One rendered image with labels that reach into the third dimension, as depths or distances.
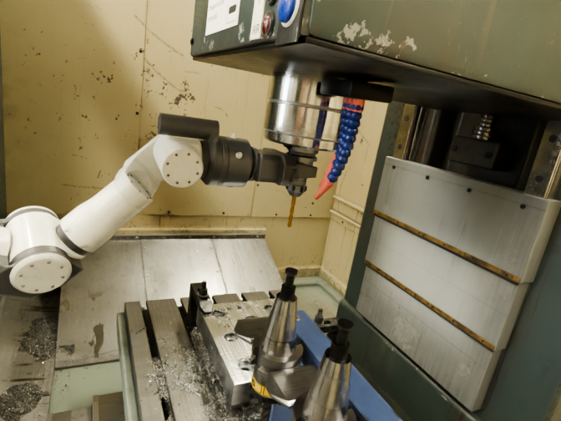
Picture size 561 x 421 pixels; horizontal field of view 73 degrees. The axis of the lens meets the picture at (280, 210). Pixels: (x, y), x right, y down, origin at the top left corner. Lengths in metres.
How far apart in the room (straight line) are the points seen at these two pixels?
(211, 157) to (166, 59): 1.07
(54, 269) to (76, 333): 0.86
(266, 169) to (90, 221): 0.30
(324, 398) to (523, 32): 0.46
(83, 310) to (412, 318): 1.10
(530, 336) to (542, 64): 0.59
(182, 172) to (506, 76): 0.45
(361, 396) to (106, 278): 1.31
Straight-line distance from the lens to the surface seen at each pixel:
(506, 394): 1.06
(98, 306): 1.56
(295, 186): 0.73
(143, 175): 0.70
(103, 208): 0.66
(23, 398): 1.32
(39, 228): 0.68
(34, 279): 0.66
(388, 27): 0.42
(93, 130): 1.66
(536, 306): 0.97
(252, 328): 0.53
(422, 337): 1.13
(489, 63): 0.52
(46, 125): 1.67
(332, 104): 0.67
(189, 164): 0.61
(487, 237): 0.96
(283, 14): 0.38
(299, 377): 0.47
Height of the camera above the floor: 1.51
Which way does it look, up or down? 15 degrees down
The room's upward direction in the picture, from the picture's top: 9 degrees clockwise
